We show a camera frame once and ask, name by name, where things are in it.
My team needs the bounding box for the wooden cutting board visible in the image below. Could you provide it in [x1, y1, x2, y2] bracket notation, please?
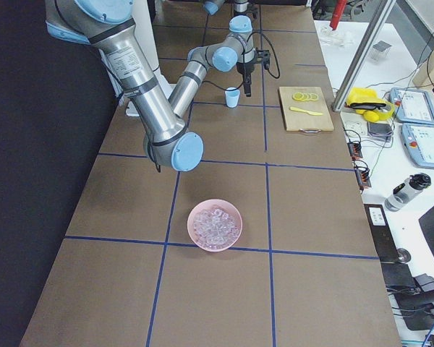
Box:
[278, 87, 334, 133]

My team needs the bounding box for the upper teach pendant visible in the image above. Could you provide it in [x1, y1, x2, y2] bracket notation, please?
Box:
[389, 87, 434, 125]

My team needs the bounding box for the pink bowl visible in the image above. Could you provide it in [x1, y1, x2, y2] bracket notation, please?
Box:
[187, 199, 243, 252]

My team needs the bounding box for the lemon slice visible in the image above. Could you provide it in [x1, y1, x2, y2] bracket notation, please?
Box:
[292, 93, 305, 100]

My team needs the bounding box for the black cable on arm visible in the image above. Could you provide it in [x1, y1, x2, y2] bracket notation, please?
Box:
[202, 31, 281, 91]

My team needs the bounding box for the pile of clear ice cubes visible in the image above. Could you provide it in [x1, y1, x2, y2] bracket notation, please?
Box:
[192, 205, 240, 249]

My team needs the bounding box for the white pillar with base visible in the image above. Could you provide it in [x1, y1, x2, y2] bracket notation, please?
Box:
[132, 0, 173, 98]

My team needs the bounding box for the aluminium frame post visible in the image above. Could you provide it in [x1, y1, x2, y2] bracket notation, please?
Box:
[331, 0, 396, 112]

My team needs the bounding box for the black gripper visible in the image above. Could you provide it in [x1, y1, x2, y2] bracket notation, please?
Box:
[237, 61, 255, 98]

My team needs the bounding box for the lower teach pendant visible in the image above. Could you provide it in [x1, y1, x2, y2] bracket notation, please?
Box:
[401, 123, 434, 169]

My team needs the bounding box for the teach pendant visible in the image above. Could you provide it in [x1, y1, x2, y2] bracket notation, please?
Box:
[389, 87, 434, 125]
[401, 123, 434, 169]

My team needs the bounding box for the light blue plastic cup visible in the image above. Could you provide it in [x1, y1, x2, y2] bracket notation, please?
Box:
[224, 87, 240, 108]

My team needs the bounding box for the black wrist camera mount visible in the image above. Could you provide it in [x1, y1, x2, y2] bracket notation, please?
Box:
[255, 48, 271, 71]

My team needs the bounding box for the yellow cloth bag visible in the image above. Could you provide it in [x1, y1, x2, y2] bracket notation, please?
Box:
[346, 87, 394, 123]

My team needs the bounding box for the yellow plastic knife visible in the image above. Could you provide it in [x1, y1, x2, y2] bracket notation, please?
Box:
[289, 106, 323, 116]

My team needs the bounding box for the clear water bottle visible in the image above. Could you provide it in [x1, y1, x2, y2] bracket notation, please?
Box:
[384, 173, 431, 211]

